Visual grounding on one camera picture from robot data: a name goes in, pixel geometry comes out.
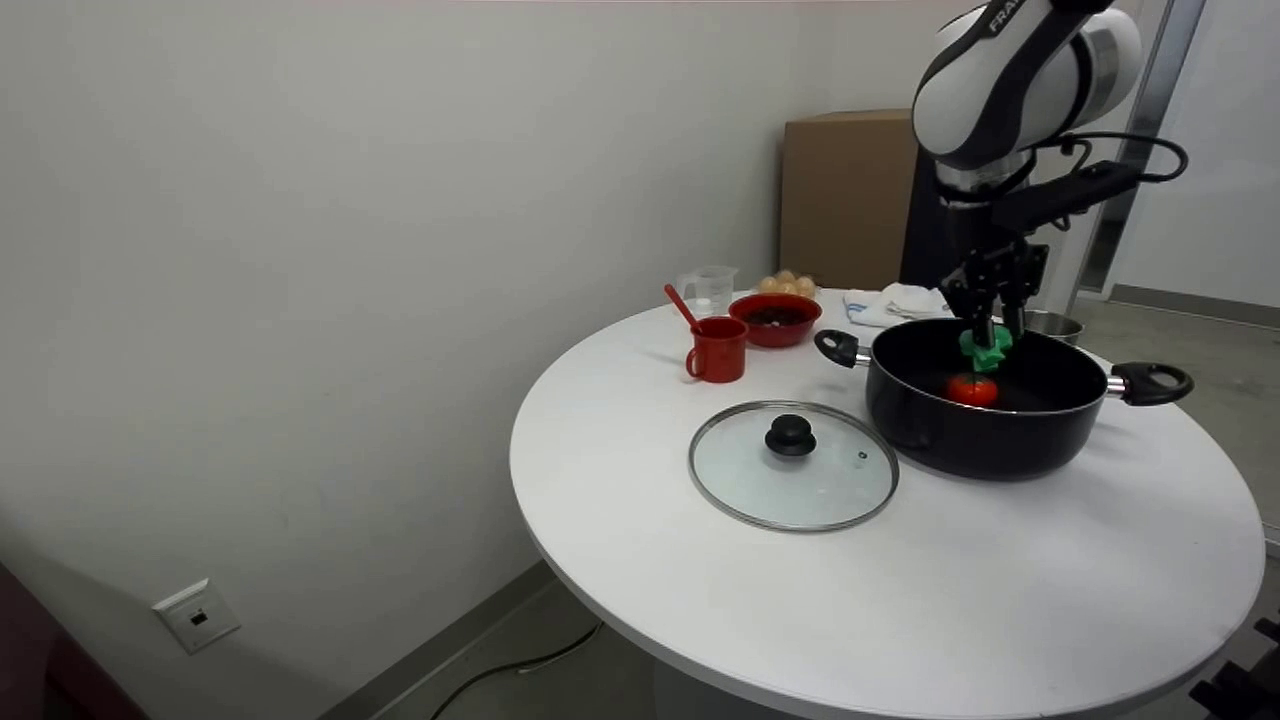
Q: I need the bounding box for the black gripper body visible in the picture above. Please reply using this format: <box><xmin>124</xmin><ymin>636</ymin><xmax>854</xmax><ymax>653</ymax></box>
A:
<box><xmin>939</xmin><ymin>237</ymin><xmax>1051</xmax><ymax>313</ymax></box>

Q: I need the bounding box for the green broccoli toy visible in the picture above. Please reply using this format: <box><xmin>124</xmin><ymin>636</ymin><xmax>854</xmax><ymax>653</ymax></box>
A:
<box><xmin>954</xmin><ymin>325</ymin><xmax>1016</xmax><ymax>380</ymax></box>

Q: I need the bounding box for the orange tomato toy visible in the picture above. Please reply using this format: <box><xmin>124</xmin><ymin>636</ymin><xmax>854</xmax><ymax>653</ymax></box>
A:
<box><xmin>939</xmin><ymin>369</ymin><xmax>1002</xmax><ymax>410</ymax></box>

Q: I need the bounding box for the black cooking pot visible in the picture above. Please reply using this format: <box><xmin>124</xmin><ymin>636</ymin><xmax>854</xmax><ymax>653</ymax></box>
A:
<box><xmin>813</xmin><ymin>316</ymin><xmax>1194</xmax><ymax>483</ymax></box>

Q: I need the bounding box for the glass lid with black knob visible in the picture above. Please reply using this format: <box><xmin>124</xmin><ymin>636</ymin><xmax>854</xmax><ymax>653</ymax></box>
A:
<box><xmin>683</xmin><ymin>395</ymin><xmax>902</xmax><ymax>534</ymax></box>

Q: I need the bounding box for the small stainless steel pot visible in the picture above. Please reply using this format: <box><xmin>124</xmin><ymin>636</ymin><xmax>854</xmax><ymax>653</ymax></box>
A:
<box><xmin>1021</xmin><ymin>307</ymin><xmax>1086</xmax><ymax>349</ymax></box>

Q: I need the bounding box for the white cloth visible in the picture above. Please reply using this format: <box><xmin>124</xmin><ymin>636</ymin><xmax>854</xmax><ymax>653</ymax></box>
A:
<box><xmin>884</xmin><ymin>279</ymin><xmax>959</xmax><ymax>325</ymax></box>

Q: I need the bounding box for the red bowl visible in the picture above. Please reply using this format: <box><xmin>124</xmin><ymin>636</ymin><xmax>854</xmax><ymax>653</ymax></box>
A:
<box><xmin>724</xmin><ymin>286</ymin><xmax>826</xmax><ymax>352</ymax></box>

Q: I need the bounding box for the red mug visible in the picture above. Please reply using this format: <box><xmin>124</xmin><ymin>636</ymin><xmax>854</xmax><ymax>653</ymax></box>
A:
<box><xmin>683</xmin><ymin>313</ymin><xmax>752</xmax><ymax>388</ymax></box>

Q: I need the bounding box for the clear plastic measuring cup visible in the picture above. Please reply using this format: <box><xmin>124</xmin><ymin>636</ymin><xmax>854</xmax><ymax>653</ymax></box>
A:
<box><xmin>673</xmin><ymin>261</ymin><xmax>738</xmax><ymax>320</ymax></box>

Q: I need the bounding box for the red spoon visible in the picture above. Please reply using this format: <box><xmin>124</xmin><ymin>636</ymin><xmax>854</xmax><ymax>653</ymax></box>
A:
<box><xmin>660</xmin><ymin>279</ymin><xmax>702</xmax><ymax>337</ymax></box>

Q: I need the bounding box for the black equipment piece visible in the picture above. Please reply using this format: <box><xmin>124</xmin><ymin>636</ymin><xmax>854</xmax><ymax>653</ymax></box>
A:
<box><xmin>1187</xmin><ymin>617</ymin><xmax>1280</xmax><ymax>720</ymax></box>

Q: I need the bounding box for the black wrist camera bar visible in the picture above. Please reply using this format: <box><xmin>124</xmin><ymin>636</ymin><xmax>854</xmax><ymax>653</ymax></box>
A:
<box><xmin>984</xmin><ymin>158</ymin><xmax>1150</xmax><ymax>239</ymax></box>

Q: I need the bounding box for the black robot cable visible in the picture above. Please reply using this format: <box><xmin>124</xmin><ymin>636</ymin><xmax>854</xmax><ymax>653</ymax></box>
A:
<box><xmin>1051</xmin><ymin>128</ymin><xmax>1192</xmax><ymax>189</ymax></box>

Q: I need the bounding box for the grey metal door frame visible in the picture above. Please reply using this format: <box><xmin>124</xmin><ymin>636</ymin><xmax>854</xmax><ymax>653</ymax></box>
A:
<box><xmin>1076</xmin><ymin>0</ymin><xmax>1214</xmax><ymax>295</ymax></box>

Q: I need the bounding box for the black floor cable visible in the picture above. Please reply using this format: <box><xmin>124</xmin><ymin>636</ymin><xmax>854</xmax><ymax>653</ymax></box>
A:
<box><xmin>425</xmin><ymin>619</ymin><xmax>602</xmax><ymax>720</ymax></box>

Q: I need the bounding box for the white wall outlet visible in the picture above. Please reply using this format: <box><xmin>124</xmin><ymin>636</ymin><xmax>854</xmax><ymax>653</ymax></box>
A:
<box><xmin>148</xmin><ymin>574</ymin><xmax>243</xmax><ymax>654</ymax></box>

